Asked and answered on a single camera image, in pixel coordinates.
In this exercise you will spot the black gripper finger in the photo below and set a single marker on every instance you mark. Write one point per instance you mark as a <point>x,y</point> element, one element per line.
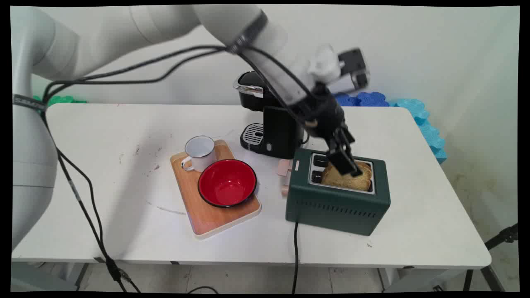
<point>345,159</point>
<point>332,145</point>

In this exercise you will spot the dark green toaster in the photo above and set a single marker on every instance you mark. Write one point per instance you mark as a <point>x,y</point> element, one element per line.
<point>337,203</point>

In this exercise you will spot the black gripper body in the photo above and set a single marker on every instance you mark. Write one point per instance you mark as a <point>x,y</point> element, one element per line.
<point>322,114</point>

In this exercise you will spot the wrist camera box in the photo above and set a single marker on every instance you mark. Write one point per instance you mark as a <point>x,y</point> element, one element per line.
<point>345,70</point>

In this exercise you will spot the red bowl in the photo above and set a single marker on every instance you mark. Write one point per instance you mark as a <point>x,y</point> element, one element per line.
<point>227,182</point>

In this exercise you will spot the black tripod leg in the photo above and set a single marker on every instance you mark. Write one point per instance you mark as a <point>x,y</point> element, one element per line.
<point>492,248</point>

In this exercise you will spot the toasted bread slice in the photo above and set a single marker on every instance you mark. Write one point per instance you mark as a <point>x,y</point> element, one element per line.
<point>347,178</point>

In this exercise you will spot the black coffee machine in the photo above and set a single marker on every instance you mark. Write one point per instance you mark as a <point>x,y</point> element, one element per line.
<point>269,120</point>

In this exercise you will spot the light blue foam mat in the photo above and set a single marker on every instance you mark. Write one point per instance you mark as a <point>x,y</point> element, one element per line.
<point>426,124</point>

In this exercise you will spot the white enamel mug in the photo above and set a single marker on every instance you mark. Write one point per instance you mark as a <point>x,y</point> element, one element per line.
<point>199,152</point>

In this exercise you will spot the wooden cutting board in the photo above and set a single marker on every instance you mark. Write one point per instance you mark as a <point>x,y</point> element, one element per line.
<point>215,207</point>

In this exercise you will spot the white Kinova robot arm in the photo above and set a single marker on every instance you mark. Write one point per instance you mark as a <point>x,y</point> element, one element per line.
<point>103,33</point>

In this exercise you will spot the green foam mat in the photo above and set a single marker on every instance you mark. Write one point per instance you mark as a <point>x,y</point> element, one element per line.
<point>58,100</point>

